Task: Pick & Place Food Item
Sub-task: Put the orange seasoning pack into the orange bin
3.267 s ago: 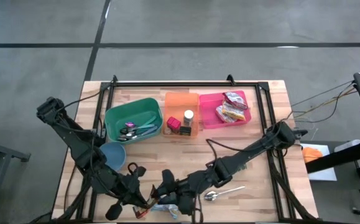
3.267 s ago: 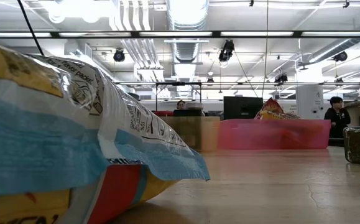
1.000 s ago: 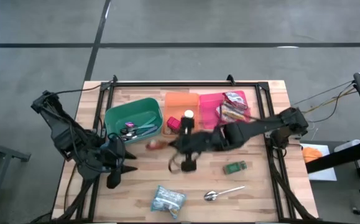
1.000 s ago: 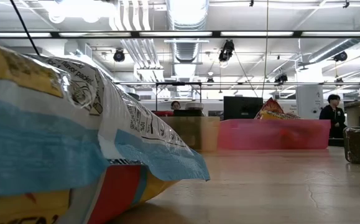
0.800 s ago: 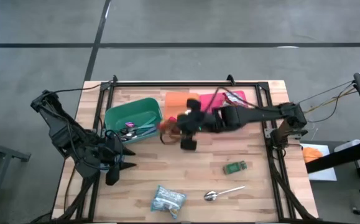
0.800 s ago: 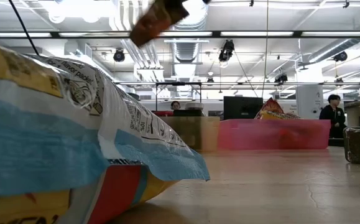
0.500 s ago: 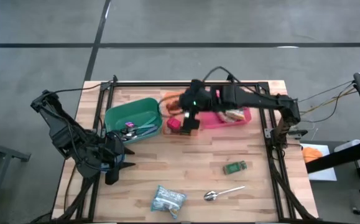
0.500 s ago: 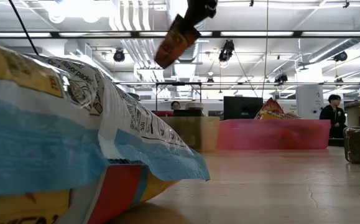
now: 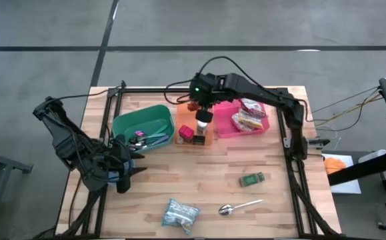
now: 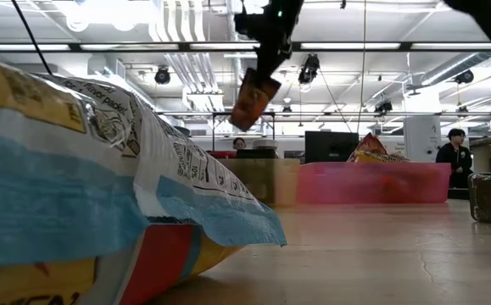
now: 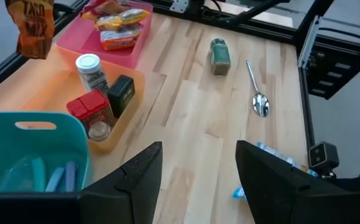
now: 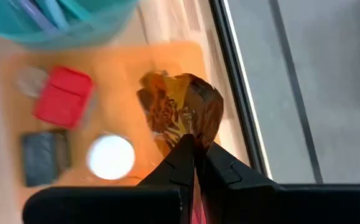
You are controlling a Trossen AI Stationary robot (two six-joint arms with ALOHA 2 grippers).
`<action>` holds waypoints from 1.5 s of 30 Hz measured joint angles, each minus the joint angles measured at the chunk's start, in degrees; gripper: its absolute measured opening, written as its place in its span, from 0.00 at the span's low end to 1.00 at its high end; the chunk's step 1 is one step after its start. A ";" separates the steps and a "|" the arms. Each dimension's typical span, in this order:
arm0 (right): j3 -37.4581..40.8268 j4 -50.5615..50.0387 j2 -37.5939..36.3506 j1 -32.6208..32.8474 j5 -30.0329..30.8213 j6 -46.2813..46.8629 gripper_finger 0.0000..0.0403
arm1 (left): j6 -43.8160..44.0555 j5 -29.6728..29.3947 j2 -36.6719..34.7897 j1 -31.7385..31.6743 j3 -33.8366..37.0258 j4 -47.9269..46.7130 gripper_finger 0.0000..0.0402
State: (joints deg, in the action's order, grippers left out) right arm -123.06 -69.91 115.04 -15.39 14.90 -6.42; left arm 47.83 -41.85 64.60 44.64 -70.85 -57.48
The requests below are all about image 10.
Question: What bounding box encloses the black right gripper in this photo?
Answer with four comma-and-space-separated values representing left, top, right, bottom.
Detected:
233, 0, 305, 86

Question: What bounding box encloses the brown snack packet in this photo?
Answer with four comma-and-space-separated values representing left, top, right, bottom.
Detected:
229, 67, 282, 132

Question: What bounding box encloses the red ramen packet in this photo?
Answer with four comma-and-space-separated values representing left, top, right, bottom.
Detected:
346, 131, 389, 163

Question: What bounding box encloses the blue ramen packet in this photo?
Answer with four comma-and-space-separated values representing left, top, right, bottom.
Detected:
0, 53, 287, 305

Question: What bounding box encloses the white rounded background object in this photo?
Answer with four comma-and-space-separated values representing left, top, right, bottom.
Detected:
251, 138, 279, 151

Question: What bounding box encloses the black overhead crossbar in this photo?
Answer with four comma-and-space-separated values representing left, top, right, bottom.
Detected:
0, 41, 491, 54

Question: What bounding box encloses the red rounded object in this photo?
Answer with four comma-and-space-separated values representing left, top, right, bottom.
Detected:
208, 150, 237, 161

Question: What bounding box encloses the black computer monitor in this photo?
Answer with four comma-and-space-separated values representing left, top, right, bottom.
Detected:
304, 130, 361, 164

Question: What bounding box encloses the pink plastic tray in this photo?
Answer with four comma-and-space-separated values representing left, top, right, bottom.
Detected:
295, 161, 452, 205

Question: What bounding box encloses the white pillar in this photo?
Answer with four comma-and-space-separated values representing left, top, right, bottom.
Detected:
403, 114, 444, 164

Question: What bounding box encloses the black background rig frame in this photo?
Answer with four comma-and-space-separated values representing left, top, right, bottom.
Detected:
211, 111, 276, 161

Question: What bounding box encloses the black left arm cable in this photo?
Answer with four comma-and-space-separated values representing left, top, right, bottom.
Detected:
10, 0, 54, 76

